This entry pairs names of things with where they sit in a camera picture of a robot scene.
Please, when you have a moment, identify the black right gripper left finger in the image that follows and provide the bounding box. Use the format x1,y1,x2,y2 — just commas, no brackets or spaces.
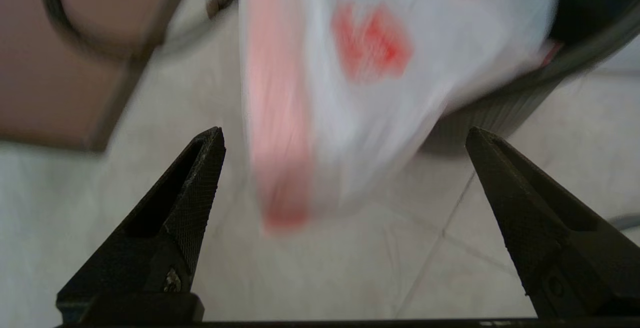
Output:
56,127,227,324

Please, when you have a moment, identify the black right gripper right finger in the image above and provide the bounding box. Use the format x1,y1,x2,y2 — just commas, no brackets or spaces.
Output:
465,127,640,318

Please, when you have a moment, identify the grey bin rim ring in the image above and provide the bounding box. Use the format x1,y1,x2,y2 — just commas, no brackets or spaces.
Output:
607,215,640,232

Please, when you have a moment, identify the white red-printed bin liner bag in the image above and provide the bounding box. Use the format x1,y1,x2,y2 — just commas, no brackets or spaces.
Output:
237,0,562,233

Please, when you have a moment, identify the black round trash bin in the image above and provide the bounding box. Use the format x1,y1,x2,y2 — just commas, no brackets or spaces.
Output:
420,0,640,154

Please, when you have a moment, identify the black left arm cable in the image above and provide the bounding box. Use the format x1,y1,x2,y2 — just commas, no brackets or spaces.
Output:
42,0,221,63

